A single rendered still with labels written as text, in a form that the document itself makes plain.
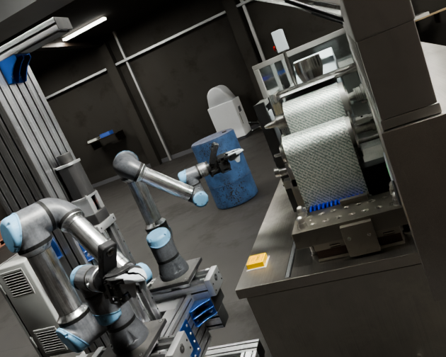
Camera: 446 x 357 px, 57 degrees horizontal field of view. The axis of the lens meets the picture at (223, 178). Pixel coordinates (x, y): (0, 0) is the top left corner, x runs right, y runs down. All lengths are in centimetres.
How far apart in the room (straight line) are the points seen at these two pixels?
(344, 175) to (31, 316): 146
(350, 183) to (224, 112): 916
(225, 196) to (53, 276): 411
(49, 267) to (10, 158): 51
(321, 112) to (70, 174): 105
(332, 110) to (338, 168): 29
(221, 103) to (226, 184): 545
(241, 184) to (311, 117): 375
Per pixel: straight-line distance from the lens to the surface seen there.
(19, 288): 203
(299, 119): 175
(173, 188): 197
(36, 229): 149
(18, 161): 179
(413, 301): 150
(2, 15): 456
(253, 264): 160
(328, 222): 144
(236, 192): 543
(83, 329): 159
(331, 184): 157
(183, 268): 206
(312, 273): 144
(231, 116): 1059
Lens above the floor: 160
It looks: 13 degrees down
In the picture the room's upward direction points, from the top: 23 degrees counter-clockwise
